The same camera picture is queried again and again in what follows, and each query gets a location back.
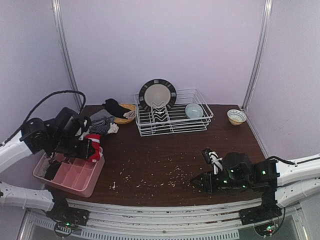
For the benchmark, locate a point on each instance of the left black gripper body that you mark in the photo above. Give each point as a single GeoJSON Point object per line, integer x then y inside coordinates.
{"type": "Point", "coordinates": [87, 148]}

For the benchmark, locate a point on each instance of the black clothing in organizer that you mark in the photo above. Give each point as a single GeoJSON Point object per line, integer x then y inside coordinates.
{"type": "Point", "coordinates": [52, 171]}

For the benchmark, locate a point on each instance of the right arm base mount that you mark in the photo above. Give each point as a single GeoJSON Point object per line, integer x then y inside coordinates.
{"type": "Point", "coordinates": [267, 218]}

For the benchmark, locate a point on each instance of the red white-trimmed underwear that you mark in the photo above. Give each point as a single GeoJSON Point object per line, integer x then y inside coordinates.
{"type": "Point", "coordinates": [98, 151]}

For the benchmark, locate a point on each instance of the black rimmed grey plate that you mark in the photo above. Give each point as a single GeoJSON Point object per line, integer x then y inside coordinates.
{"type": "Point", "coordinates": [157, 92]}

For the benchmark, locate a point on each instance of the striped navy underwear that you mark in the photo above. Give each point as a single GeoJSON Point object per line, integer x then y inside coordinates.
{"type": "Point", "coordinates": [104, 126]}

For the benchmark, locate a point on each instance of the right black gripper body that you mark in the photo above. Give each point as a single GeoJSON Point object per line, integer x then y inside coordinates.
{"type": "Point", "coordinates": [213, 182]}

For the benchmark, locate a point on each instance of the right metal frame post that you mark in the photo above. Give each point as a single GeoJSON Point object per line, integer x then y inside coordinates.
{"type": "Point", "coordinates": [264, 29]}

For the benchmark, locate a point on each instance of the left metal frame post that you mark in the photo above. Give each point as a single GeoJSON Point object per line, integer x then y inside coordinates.
{"type": "Point", "coordinates": [58, 19]}

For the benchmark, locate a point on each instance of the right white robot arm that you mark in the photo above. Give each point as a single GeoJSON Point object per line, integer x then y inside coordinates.
{"type": "Point", "coordinates": [280, 181]}

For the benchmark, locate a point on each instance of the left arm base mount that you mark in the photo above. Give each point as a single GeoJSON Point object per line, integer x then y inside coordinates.
{"type": "Point", "coordinates": [67, 220]}

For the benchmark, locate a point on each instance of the black sock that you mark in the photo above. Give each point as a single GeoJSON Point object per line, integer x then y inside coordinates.
{"type": "Point", "coordinates": [113, 107]}

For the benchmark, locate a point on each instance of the pink plastic organizer box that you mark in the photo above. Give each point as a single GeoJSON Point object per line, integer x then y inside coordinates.
{"type": "Point", "coordinates": [77, 177]}

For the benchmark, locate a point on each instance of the white wire dish rack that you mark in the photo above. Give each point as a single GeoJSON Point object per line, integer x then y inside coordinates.
{"type": "Point", "coordinates": [161, 120]}

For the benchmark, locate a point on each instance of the light blue bowl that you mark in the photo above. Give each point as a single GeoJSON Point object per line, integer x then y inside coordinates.
{"type": "Point", "coordinates": [193, 111]}

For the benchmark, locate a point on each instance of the white cream sock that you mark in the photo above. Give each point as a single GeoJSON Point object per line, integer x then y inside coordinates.
{"type": "Point", "coordinates": [130, 115]}

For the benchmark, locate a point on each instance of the grey striped underwear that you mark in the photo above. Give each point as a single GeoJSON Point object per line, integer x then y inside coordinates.
{"type": "Point", "coordinates": [102, 115]}

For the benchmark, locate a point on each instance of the patterned white yellow bowl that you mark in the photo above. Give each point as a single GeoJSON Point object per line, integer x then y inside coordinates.
{"type": "Point", "coordinates": [236, 117]}

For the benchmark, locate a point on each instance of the metal frame post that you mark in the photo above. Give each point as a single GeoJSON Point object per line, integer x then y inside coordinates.
{"type": "Point", "coordinates": [58, 19]}
{"type": "Point", "coordinates": [264, 29]}

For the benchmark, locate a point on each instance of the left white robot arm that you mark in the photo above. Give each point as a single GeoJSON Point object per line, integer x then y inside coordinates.
{"type": "Point", "coordinates": [31, 137]}

